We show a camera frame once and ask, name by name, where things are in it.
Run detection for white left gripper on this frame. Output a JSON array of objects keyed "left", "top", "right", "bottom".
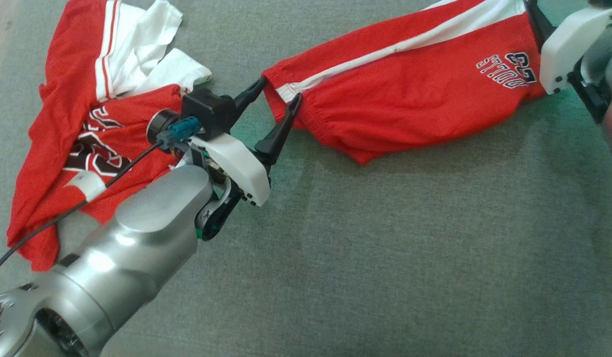
[{"left": 179, "top": 76, "right": 303, "bottom": 207}]

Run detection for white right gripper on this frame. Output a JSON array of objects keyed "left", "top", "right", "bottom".
[{"left": 523, "top": 0, "right": 612, "bottom": 95}]

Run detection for red basketball shorts white stripe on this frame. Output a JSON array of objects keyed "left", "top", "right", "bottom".
[{"left": 262, "top": 0, "right": 547, "bottom": 166}]

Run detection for red basketball jersey white sleeves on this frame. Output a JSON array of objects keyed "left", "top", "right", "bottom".
[{"left": 7, "top": 0, "right": 213, "bottom": 272}]

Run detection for grey sofa seat cushion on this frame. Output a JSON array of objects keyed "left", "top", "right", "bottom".
[{"left": 0, "top": 0, "right": 612, "bottom": 357}]

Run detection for white tape cable tag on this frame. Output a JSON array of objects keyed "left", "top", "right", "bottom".
[{"left": 67, "top": 171, "right": 107, "bottom": 202}]

